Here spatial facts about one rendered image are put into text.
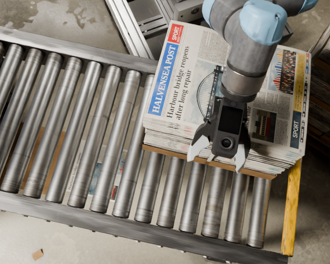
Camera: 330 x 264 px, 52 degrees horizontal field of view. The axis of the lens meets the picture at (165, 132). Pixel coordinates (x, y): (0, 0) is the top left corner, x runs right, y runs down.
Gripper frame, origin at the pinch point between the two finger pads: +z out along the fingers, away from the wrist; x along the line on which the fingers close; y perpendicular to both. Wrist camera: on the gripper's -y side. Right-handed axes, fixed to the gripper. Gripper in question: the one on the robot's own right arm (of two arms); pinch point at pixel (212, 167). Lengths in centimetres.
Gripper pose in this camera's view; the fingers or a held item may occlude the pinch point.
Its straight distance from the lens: 76.4
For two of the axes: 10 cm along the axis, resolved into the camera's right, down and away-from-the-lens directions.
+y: 1.7, -6.1, 7.8
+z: -1.6, 7.6, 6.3
